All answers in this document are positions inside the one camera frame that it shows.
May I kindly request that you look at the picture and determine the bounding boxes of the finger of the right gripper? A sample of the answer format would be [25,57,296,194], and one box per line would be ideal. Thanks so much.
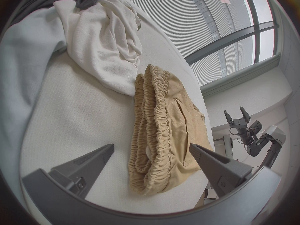
[224,110,234,124]
[240,106,252,123]

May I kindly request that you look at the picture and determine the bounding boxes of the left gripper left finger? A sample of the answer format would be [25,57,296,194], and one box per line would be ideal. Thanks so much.
[49,144,115,195]

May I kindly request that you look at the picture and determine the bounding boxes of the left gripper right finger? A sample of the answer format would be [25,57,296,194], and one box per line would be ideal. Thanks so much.
[189,143,253,199]

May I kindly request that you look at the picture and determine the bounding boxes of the tan shorts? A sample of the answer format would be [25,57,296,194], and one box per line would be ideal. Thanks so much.
[128,64,215,195]

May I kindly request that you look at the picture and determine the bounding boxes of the bed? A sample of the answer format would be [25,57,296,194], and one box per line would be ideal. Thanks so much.
[19,0,215,216]

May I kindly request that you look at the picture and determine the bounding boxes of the window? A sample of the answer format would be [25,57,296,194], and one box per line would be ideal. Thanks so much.
[122,0,282,95]

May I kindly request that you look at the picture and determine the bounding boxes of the pale grey garment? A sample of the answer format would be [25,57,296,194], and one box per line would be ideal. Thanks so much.
[0,7,68,149]

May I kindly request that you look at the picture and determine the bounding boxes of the white garment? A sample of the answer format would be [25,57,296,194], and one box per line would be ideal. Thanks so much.
[53,0,143,97]

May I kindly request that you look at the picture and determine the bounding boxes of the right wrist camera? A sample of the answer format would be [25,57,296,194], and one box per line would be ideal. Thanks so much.
[249,120,263,135]

